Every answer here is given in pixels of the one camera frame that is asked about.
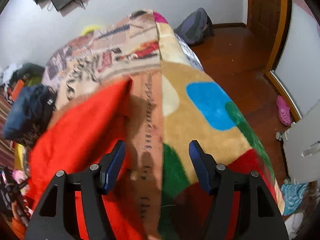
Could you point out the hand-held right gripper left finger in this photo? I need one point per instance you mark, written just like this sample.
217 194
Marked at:
111 167

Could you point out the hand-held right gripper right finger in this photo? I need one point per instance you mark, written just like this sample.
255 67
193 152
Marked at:
201 167

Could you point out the red zip jacket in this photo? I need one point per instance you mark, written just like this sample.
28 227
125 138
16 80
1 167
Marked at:
80 130

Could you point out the pile of clothes and boxes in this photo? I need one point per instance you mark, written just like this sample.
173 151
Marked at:
17 80

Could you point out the colourful fleece blanket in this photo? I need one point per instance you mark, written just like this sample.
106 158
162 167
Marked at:
207 110

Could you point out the folded blue jeans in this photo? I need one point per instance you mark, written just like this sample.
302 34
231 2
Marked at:
27 110

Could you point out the teal patterned cloth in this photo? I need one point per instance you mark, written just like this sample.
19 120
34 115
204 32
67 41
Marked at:
293 197

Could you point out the pink clog shoe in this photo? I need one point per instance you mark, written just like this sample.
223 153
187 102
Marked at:
283 110

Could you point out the white cabinet door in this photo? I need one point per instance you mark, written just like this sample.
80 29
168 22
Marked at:
303 145

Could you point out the yellow object behind bed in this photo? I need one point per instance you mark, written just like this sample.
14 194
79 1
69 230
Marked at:
90 29

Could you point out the grey backpack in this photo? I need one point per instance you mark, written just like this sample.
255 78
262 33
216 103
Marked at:
195 26

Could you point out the wooden door frame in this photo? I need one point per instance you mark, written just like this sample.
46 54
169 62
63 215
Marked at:
270 17

